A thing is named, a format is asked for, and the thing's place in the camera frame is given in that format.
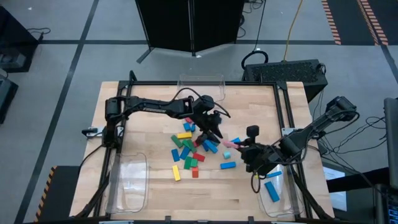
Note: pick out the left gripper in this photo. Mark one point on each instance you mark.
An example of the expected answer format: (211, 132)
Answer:
(206, 121)

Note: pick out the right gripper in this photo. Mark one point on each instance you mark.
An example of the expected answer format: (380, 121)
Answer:
(259, 157)

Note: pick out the green half-cylinder block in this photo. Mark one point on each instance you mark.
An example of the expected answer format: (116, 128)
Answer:
(216, 143)

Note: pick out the blue rectangular block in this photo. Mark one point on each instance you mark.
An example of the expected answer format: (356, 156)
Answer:
(272, 191)
(228, 165)
(212, 147)
(273, 174)
(184, 153)
(236, 140)

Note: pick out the small blue block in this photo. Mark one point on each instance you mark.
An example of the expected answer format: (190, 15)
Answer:
(186, 126)
(205, 147)

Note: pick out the long pink block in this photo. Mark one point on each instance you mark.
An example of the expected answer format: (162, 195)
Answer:
(229, 144)

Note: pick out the small red block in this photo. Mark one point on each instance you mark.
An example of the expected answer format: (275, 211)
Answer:
(196, 144)

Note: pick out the small green block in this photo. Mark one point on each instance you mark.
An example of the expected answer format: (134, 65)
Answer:
(192, 148)
(194, 163)
(186, 143)

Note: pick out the red wedge block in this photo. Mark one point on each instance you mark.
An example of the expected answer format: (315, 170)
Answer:
(198, 157)

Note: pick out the yellow rectangular block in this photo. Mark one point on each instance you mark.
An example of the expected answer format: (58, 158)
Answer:
(176, 173)
(184, 135)

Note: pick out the red half-cylinder block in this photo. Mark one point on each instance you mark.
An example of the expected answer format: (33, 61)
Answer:
(189, 120)

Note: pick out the long dark green block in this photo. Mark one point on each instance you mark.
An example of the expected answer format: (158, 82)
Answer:
(176, 141)

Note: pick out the green rectangular block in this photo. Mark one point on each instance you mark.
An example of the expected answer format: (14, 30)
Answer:
(187, 162)

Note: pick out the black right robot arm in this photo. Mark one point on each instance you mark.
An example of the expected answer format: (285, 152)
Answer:
(314, 126)

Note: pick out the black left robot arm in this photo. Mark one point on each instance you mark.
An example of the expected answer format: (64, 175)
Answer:
(149, 107)

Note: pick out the salmon triangular block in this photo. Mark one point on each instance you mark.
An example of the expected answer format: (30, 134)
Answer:
(195, 172)

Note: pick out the clear plastic bin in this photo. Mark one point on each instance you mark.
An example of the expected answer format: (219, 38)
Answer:
(127, 183)
(281, 207)
(199, 81)

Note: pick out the black perforated computer case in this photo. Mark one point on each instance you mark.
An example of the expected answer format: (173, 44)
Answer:
(286, 73)

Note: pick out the white cloth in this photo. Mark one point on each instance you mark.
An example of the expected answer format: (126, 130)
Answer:
(339, 200)

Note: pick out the black folding partition screen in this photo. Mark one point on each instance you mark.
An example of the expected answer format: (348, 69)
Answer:
(174, 25)

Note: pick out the dark monitor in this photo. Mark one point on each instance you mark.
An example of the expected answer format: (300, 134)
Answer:
(392, 140)

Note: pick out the black laptop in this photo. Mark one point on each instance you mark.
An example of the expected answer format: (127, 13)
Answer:
(385, 205)

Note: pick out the black mat yellow striped edge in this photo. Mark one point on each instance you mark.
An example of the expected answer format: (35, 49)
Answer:
(62, 193)

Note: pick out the black equipment case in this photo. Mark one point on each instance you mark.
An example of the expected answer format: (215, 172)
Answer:
(6, 99)

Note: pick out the black cart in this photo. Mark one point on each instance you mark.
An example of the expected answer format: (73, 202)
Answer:
(15, 40)

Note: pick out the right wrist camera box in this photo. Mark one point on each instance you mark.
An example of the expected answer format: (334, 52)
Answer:
(252, 131)

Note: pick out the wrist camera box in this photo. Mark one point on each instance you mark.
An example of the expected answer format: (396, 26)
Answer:
(205, 104)
(252, 131)

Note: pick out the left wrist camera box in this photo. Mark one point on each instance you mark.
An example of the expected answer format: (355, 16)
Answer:
(205, 104)

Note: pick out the black metal table frame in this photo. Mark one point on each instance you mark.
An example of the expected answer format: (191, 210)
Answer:
(149, 83)

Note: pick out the black and silver side bracket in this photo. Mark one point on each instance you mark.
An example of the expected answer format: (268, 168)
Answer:
(93, 132)

